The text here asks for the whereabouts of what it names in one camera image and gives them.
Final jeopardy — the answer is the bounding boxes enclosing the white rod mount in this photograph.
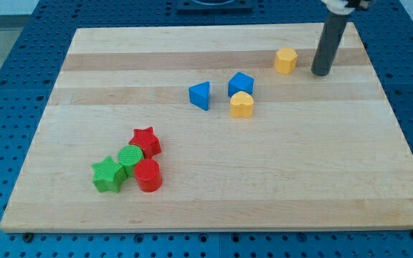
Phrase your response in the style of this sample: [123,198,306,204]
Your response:
[321,0,374,15]

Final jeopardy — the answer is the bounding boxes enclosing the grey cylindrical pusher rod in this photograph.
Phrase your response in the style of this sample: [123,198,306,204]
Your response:
[311,11,349,77]

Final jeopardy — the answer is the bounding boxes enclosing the yellow hexagon block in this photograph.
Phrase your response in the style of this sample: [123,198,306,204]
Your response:
[274,47,298,75]

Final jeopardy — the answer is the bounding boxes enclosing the blue triangle block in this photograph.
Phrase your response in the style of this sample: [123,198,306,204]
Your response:
[189,81,210,111]

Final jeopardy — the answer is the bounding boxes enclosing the blue cube block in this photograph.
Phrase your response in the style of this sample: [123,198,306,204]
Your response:
[228,72,254,97]

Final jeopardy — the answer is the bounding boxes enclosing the yellow heart block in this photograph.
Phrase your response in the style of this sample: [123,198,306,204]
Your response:
[230,91,255,118]

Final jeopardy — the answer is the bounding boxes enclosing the wooden board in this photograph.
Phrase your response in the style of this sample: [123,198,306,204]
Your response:
[0,23,413,233]

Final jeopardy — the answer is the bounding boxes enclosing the red star block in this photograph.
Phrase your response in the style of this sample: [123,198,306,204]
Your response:
[128,127,162,159]

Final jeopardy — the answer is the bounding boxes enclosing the red cylinder block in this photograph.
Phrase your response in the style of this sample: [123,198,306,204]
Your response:
[133,159,163,192]

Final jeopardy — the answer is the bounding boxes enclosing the green cylinder block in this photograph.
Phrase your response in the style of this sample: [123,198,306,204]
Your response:
[118,145,144,177]

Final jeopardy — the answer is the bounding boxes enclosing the green star block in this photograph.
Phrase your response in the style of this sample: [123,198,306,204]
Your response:
[91,156,128,193]

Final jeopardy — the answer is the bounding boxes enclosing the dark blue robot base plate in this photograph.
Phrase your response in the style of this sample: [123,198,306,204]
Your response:
[174,0,254,14]

